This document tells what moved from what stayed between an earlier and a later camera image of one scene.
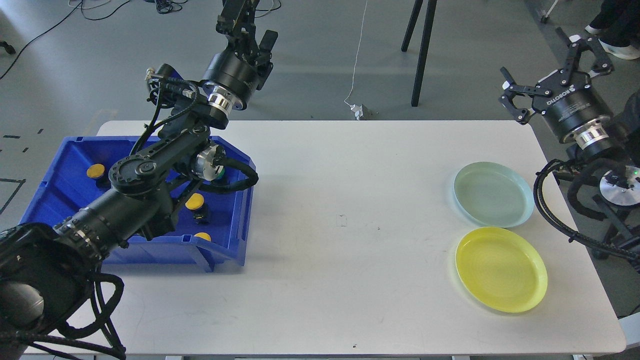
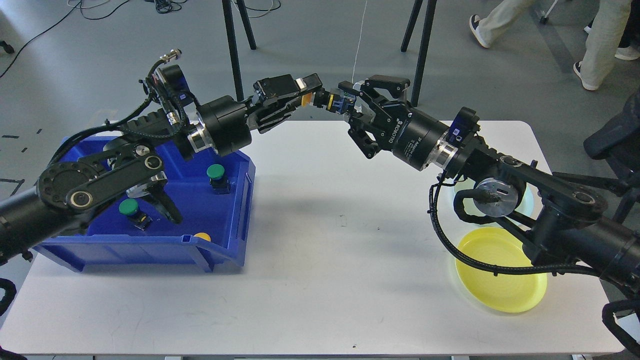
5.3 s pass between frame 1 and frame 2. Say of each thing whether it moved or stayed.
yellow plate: stayed
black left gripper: moved
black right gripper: moved
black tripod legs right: stayed
